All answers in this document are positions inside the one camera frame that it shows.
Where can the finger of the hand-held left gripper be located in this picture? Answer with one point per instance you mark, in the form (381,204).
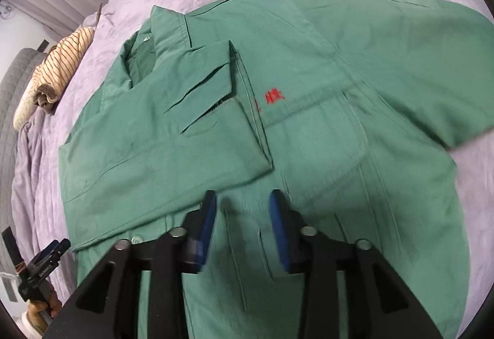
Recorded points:
(60,252)
(48,251)

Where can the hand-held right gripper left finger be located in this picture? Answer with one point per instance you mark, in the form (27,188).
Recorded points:
(206,223)

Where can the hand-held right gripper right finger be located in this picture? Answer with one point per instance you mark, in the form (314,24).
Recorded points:
(276,223)

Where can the green work jacket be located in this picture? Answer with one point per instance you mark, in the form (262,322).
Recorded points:
(328,53)

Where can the person's left forearm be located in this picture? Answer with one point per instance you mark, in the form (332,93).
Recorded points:
(31,325)

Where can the person's left hand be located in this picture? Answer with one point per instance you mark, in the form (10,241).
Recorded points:
(42,308)

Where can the brown crumpled cloth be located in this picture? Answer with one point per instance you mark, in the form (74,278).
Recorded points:
(46,97)

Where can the grey quilted headboard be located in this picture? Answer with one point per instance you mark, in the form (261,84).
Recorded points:
(15,91)

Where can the cream striped cloth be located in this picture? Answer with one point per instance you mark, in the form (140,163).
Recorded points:
(65,57)

